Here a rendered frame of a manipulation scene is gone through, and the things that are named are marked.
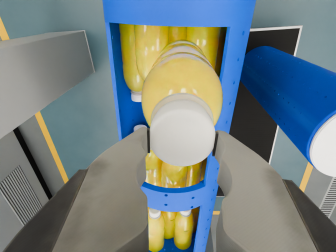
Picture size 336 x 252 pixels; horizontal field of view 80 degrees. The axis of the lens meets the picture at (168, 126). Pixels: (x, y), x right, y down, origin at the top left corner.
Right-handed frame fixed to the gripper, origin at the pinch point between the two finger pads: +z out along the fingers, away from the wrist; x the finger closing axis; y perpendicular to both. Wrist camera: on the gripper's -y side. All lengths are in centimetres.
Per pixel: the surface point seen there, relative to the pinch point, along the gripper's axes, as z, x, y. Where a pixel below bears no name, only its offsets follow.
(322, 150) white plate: 41, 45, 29
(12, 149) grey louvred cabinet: 128, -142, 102
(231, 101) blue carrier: 27.6, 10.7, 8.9
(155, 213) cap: 33, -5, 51
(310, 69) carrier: 72, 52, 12
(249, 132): 130, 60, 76
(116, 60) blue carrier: 36.4, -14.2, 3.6
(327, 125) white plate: 41, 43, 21
